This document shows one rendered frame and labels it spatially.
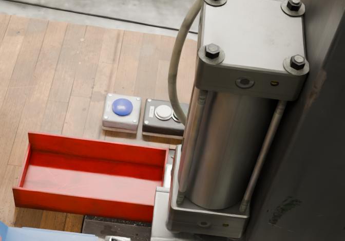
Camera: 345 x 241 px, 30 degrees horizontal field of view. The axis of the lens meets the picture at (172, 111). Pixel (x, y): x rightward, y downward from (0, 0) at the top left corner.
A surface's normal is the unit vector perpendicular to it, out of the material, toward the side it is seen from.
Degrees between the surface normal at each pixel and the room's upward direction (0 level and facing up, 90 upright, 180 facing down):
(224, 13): 0
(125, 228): 0
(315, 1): 90
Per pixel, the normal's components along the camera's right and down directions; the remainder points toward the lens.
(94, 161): 0.11, -0.62
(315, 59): -0.99, -0.13
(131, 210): -0.08, 0.78
